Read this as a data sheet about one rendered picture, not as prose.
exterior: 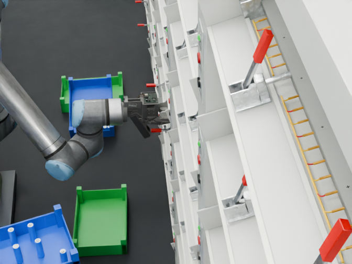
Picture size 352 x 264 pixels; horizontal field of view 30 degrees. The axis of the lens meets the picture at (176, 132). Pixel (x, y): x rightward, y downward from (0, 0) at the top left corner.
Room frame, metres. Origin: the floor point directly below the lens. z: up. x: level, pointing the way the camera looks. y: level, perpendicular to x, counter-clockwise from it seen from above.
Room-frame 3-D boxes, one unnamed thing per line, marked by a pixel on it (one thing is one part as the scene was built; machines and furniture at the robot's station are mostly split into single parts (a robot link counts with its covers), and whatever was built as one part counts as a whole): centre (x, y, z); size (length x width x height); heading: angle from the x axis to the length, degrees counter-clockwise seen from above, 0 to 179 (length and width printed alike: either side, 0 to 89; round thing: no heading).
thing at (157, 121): (1.73, 0.05, 0.56); 0.09 x 0.05 x 0.02; 88
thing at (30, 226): (1.28, 0.42, 0.52); 0.02 x 0.02 x 0.06
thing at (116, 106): (1.74, 0.20, 0.59); 0.10 x 0.05 x 0.09; 6
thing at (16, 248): (1.20, 0.45, 0.52); 0.02 x 0.02 x 0.06
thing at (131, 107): (1.75, 0.11, 0.59); 0.12 x 0.08 x 0.09; 96
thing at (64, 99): (2.63, 0.40, 0.04); 0.30 x 0.20 x 0.08; 94
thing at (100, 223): (1.77, 0.30, 0.04); 0.30 x 0.20 x 0.08; 2
